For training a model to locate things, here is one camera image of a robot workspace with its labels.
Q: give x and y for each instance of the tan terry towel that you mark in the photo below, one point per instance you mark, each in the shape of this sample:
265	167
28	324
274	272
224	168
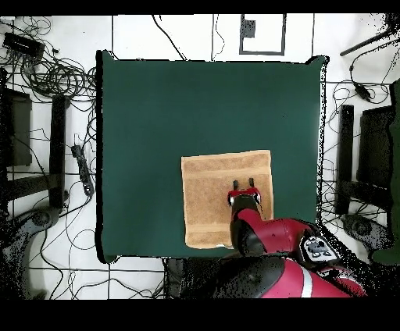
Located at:
206	200

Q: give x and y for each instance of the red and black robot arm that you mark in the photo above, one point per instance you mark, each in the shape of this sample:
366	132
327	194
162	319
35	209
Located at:
275	234

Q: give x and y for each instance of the dark green table cloth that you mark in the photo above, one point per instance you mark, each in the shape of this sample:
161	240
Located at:
156	109

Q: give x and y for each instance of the dark stand base leg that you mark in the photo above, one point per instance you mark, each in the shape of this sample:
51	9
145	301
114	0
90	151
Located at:
40	218
365	228

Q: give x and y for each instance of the black power adapter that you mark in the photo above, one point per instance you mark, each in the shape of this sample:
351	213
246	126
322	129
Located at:
363	92

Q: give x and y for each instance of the black power strip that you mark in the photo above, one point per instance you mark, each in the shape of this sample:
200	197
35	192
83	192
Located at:
83	170

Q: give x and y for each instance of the black rod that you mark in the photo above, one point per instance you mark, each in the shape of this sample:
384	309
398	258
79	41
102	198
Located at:
365	42

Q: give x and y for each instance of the black box device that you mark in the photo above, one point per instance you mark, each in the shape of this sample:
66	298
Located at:
23	45

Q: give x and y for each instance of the black stand frame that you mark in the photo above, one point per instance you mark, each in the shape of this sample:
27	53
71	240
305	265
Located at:
345	150
57	150

